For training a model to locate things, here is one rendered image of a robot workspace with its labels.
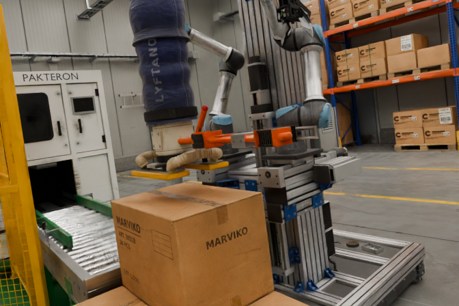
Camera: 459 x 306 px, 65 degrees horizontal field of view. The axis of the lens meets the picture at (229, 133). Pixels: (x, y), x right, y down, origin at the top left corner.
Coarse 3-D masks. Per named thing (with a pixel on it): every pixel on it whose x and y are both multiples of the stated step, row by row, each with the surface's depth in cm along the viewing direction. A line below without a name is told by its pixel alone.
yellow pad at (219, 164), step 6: (204, 162) 152; (216, 162) 148; (222, 162) 148; (228, 162) 149; (186, 168) 157; (192, 168) 153; (198, 168) 149; (204, 168) 145; (210, 168) 143; (216, 168) 145
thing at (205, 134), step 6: (204, 132) 136; (210, 132) 129; (216, 132) 130; (222, 132) 133; (192, 138) 132; (198, 138) 129; (204, 138) 127; (192, 144) 132; (198, 144) 129; (204, 144) 127; (210, 144) 129; (222, 144) 132
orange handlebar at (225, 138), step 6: (288, 132) 102; (186, 138) 141; (210, 138) 126; (216, 138) 123; (222, 138) 120; (228, 138) 118; (246, 138) 110; (252, 138) 108; (282, 138) 100; (288, 138) 100; (216, 144) 124
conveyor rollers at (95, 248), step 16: (64, 208) 362; (80, 208) 354; (64, 224) 296; (80, 224) 293; (96, 224) 284; (112, 224) 282; (80, 240) 250; (96, 240) 240; (112, 240) 237; (80, 256) 216; (96, 256) 213; (112, 256) 209; (96, 272) 187
